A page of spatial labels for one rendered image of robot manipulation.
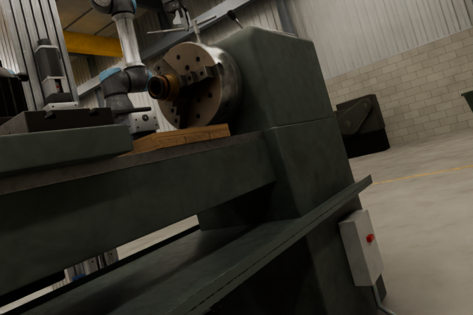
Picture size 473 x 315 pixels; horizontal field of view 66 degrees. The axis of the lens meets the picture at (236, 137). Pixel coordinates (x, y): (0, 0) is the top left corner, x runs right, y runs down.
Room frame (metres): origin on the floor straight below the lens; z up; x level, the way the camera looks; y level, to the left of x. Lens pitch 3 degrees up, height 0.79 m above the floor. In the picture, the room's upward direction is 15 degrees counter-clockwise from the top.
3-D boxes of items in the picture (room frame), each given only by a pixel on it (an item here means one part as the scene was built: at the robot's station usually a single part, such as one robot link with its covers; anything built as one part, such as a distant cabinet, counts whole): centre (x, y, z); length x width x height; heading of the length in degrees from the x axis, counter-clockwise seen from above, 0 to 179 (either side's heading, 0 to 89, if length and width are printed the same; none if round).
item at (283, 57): (1.66, -0.12, 1.06); 0.59 x 0.48 x 0.39; 144
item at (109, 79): (1.84, 0.53, 1.33); 0.13 x 0.12 x 0.14; 132
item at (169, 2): (1.54, 0.10, 1.52); 0.09 x 0.08 x 0.12; 70
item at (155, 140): (1.11, 0.25, 0.89); 0.36 x 0.30 x 0.04; 54
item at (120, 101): (1.83, 0.53, 1.21); 0.15 x 0.15 x 0.10
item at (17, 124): (0.83, 0.47, 0.95); 0.43 x 0.18 x 0.04; 54
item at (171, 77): (1.20, 0.18, 1.08); 0.09 x 0.09 x 0.09; 54
